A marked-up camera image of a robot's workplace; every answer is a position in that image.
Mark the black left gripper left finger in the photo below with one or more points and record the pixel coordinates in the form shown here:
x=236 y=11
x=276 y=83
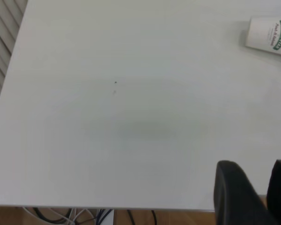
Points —
x=234 y=199

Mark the white paper coffee cup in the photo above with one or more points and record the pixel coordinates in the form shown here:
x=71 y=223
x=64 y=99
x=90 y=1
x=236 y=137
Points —
x=262 y=32

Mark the white slatted radiator panel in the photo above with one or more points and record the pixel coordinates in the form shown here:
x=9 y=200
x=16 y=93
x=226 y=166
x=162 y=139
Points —
x=2 y=35

